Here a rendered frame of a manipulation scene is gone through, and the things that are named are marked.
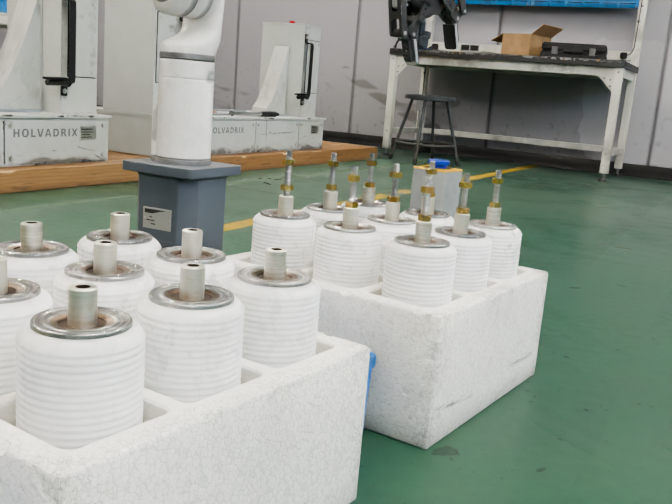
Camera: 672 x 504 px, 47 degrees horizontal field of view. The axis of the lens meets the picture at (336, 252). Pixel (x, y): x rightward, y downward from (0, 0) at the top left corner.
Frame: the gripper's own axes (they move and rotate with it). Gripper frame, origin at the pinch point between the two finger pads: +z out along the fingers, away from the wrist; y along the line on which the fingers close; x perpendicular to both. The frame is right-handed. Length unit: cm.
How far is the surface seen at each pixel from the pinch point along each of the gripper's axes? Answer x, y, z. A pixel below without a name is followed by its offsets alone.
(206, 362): -25, -62, 10
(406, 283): -13.5, -25.3, 23.3
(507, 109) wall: 270, 395, 153
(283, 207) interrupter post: 10.8, -24.6, 17.4
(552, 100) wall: 239, 408, 148
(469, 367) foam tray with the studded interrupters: -18.9, -20.7, 37.2
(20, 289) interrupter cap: -12, -71, 2
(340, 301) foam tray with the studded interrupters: -6.3, -30.9, 25.4
